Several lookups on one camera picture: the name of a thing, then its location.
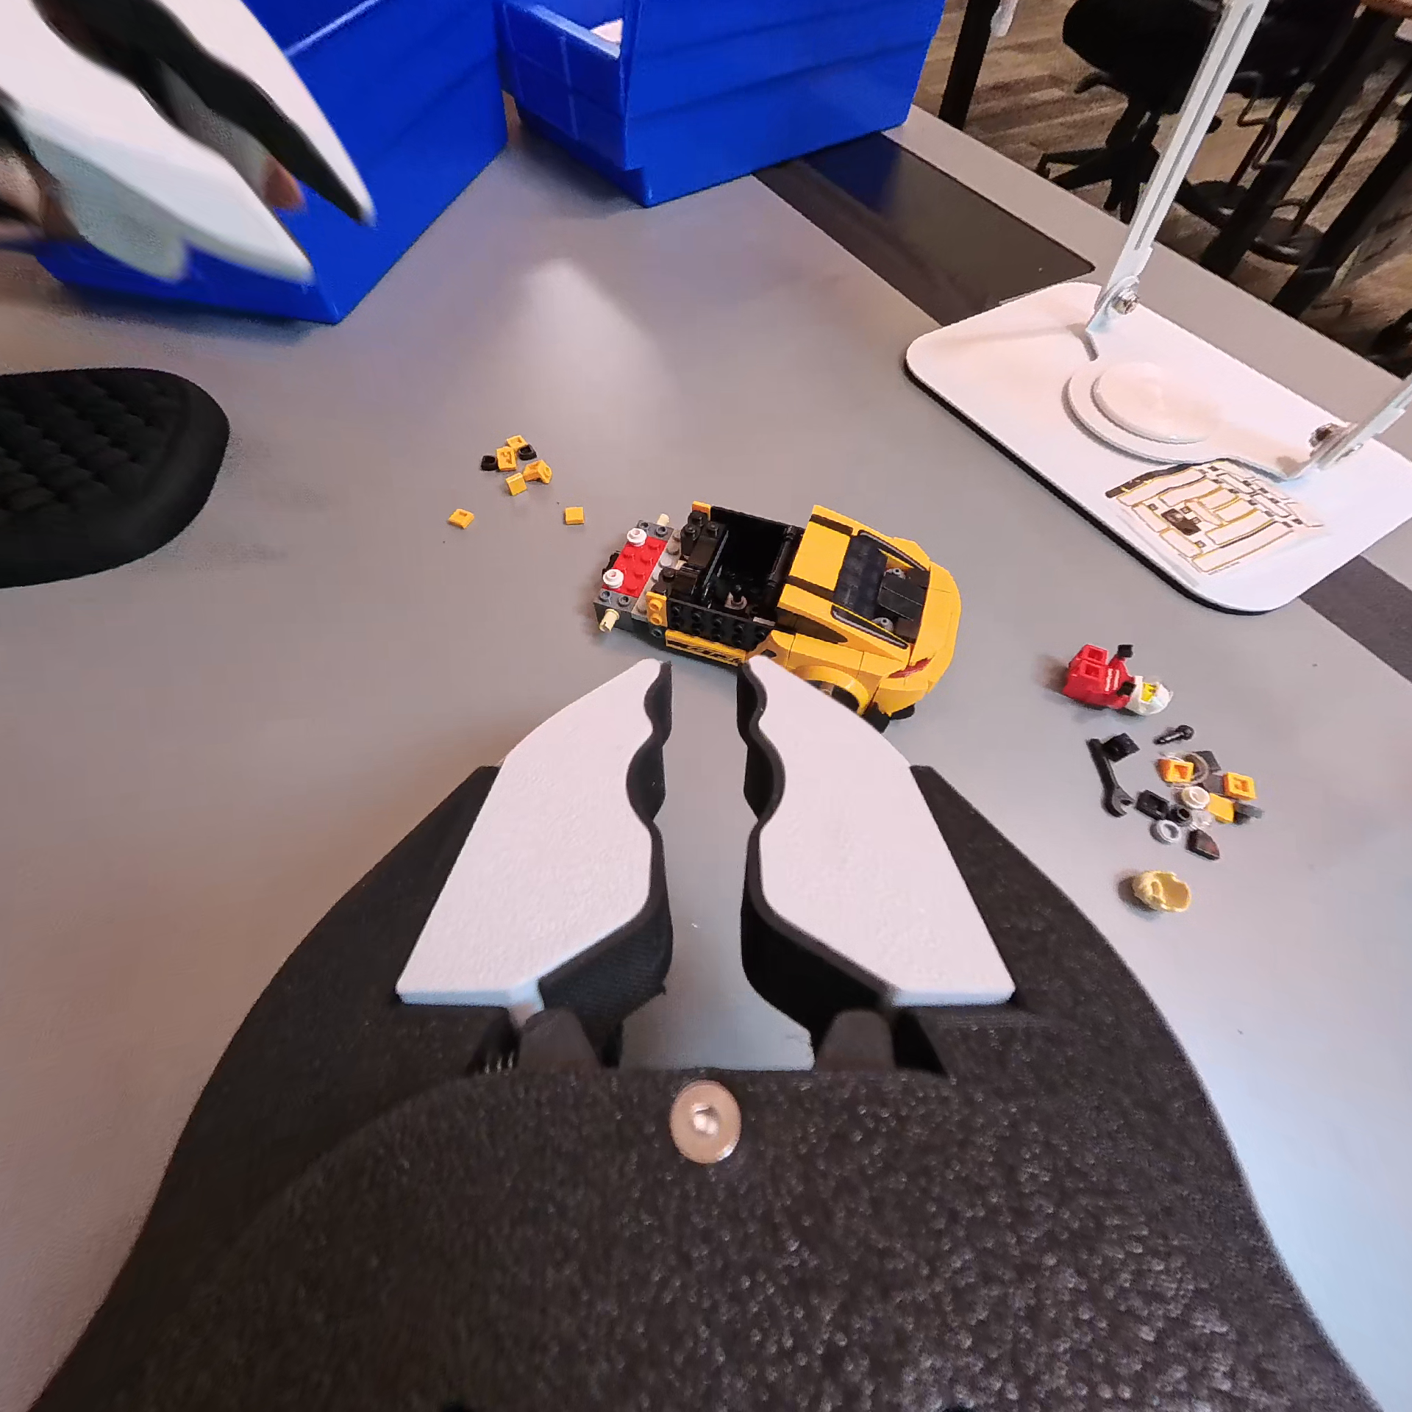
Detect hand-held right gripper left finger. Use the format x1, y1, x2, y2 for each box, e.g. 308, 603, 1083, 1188
395, 657, 674, 1023

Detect black office chair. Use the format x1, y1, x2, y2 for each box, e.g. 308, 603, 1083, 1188
1037, 0, 1248, 216

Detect cluster of yellow lego pieces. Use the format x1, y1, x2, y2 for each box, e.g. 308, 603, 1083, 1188
479, 433, 553, 497

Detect yellow lego car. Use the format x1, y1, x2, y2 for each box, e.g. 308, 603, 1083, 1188
594, 500, 963, 731

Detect blue plastic bin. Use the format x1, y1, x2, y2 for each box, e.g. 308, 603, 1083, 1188
34, 0, 510, 324
496, 0, 948, 206

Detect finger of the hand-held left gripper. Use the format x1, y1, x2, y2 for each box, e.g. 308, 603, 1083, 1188
39, 0, 378, 225
0, 0, 318, 283

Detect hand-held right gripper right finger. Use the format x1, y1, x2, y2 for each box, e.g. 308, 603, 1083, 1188
735, 655, 1017, 1011

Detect black lego wrench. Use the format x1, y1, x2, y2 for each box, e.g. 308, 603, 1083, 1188
1088, 736, 1138, 818

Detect black dimpled pad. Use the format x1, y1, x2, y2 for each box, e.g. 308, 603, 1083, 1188
0, 366, 231, 588

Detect pile of small lego parts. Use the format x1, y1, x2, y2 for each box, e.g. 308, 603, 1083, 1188
1086, 722, 1266, 862

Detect lego sticker sheet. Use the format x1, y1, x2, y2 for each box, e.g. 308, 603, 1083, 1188
1106, 457, 1323, 576

